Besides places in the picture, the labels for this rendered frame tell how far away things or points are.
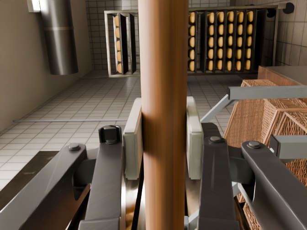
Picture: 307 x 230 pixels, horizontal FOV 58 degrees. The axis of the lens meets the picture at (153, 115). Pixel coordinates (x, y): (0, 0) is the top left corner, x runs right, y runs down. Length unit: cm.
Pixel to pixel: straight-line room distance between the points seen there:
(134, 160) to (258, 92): 98
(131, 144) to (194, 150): 4
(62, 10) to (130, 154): 316
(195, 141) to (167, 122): 3
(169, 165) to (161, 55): 7
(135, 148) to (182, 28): 7
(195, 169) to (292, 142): 51
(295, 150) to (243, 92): 48
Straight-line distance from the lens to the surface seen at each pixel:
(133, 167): 16
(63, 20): 329
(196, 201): 147
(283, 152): 66
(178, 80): 17
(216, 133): 17
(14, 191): 173
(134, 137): 15
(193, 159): 16
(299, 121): 109
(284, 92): 115
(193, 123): 16
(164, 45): 16
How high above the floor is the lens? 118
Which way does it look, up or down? 3 degrees up
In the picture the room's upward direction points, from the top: 91 degrees counter-clockwise
